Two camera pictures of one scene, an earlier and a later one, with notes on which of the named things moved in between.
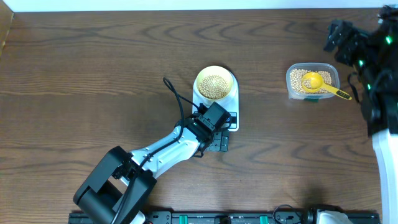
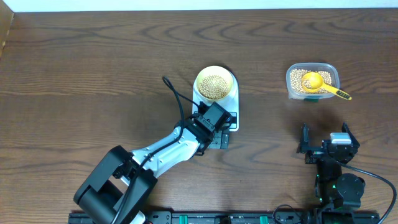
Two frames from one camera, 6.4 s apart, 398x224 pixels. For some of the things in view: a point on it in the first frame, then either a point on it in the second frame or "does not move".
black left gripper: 218,146 does not move
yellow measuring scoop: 317,85 does not move
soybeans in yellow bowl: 213,87 does not move
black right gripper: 356,38 to 303,147
